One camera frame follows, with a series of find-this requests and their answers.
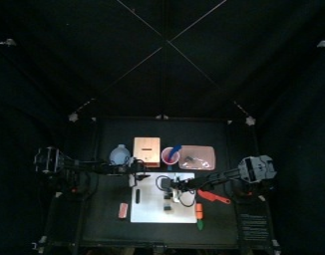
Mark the light blue plate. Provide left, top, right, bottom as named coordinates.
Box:
left=109, top=143, right=133, bottom=166

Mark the white cutting board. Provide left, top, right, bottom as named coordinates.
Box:
left=130, top=171, right=198, bottom=224

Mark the orange toy knife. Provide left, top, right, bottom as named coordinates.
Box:
left=196, top=188, right=233, bottom=205

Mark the salmon nigiri sushi toy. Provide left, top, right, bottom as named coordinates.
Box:
left=118, top=202, right=130, bottom=220

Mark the orange toy carrot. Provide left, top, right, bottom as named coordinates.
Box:
left=194, top=202, right=205, bottom=231

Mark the pink cup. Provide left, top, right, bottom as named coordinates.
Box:
left=161, top=146, right=181, bottom=166

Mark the pink translucent container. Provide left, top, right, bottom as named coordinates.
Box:
left=177, top=144, right=217, bottom=171

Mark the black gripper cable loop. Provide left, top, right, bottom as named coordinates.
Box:
left=156, top=174, right=198, bottom=208

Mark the blue utensil handle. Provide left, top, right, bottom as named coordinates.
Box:
left=168, top=143, right=184, bottom=161

